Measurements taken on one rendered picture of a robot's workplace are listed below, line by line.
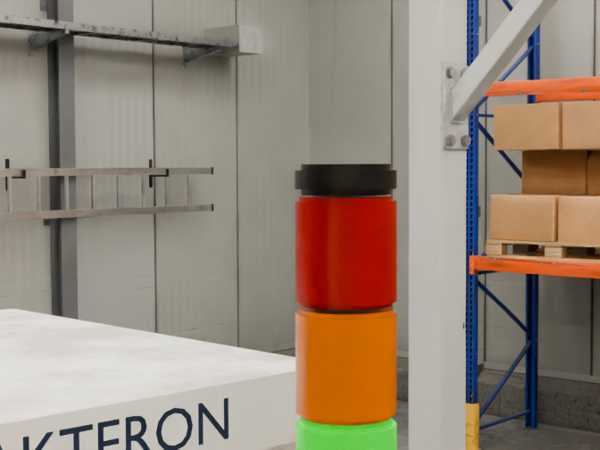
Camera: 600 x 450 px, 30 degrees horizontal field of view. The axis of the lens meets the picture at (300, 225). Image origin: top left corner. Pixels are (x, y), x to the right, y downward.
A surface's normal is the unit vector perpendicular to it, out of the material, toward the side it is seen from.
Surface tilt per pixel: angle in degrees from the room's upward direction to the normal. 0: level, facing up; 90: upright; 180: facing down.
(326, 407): 90
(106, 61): 90
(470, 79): 90
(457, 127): 90
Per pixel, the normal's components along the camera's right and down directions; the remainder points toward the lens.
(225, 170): 0.76, 0.03
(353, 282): 0.11, 0.05
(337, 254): -0.15, 0.05
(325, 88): -0.66, 0.04
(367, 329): 0.36, 0.05
